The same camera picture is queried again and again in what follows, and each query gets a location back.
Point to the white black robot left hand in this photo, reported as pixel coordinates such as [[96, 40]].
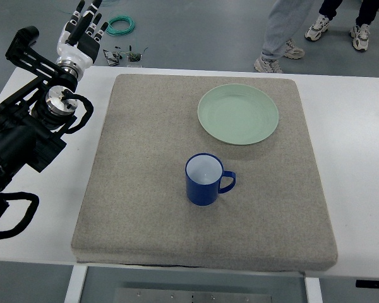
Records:
[[79, 43]]

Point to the blue enamel mug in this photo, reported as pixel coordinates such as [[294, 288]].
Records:
[[206, 179]]

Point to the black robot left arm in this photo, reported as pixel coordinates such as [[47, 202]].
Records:
[[34, 118]]

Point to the light green plate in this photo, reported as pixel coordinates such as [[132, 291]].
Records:
[[238, 114]]

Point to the small electronics parts pile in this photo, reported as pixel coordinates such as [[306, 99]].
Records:
[[118, 56]]

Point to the grey felt cushion mat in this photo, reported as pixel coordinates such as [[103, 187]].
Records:
[[163, 192]]

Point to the person in grey pants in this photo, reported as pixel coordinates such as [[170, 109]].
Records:
[[284, 20]]

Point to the metal base plate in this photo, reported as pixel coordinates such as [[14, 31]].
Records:
[[155, 295]]

